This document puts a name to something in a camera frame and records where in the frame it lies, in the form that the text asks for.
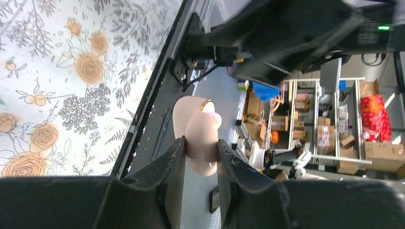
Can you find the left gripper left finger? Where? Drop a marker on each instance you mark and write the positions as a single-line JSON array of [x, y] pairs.
[[148, 199]]

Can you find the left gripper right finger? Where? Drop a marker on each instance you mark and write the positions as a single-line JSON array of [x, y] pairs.
[[250, 200]]

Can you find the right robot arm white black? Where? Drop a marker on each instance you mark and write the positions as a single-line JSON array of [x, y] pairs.
[[277, 37]]

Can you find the blue plastic box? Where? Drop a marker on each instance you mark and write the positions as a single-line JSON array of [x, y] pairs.
[[265, 93]]

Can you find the brown cardboard box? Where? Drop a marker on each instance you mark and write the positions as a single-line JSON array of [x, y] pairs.
[[385, 157]]

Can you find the red snack package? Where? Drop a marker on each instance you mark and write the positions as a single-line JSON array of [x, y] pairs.
[[375, 119]]

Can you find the floral patterned table mat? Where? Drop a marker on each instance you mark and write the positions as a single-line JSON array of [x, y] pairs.
[[72, 74]]

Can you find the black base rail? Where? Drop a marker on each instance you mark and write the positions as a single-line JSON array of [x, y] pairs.
[[145, 139]]

